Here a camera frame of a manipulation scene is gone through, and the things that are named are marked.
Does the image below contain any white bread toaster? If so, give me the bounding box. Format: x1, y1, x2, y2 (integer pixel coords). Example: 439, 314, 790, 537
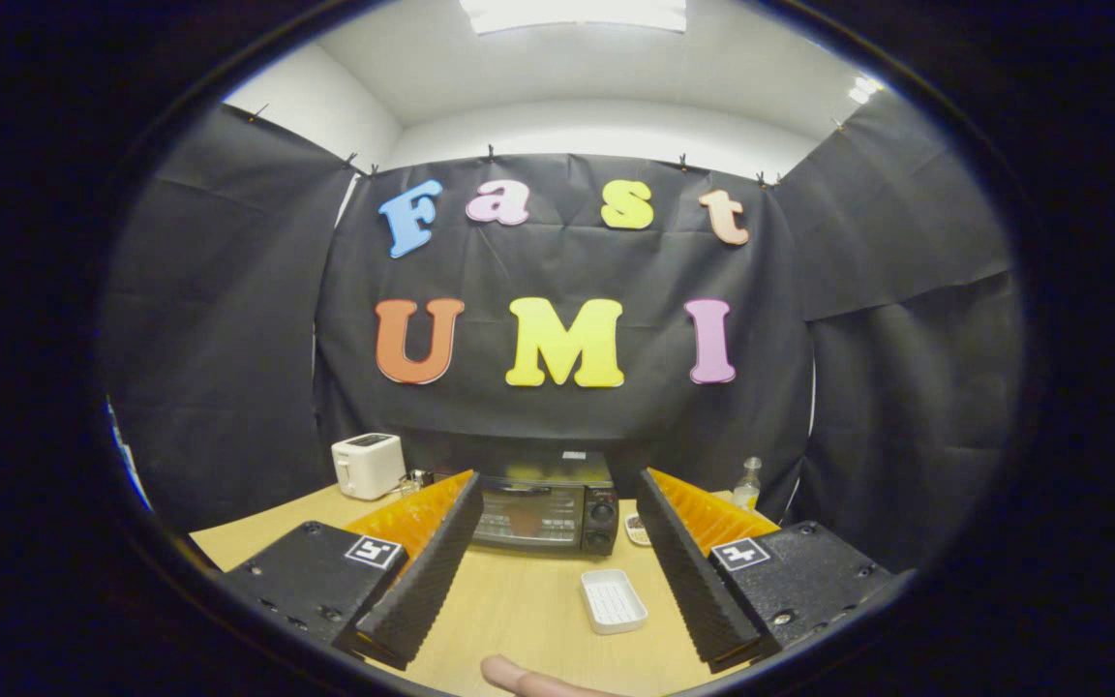
331, 433, 407, 501

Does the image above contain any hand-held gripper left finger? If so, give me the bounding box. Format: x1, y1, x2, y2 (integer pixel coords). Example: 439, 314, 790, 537
219, 470, 483, 671

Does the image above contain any black toaster oven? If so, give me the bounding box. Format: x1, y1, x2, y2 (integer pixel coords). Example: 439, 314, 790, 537
468, 450, 621, 558

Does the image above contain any white rectangular tray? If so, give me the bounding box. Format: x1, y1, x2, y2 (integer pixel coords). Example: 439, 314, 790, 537
580, 568, 649, 636

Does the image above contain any large ceiling light panel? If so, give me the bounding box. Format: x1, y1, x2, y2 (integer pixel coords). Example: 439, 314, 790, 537
459, 0, 689, 35

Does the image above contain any clear glass bottle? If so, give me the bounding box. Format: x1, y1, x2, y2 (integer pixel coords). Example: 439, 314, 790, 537
732, 457, 764, 512

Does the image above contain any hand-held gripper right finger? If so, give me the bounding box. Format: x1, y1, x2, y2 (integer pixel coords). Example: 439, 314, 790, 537
635, 469, 897, 674

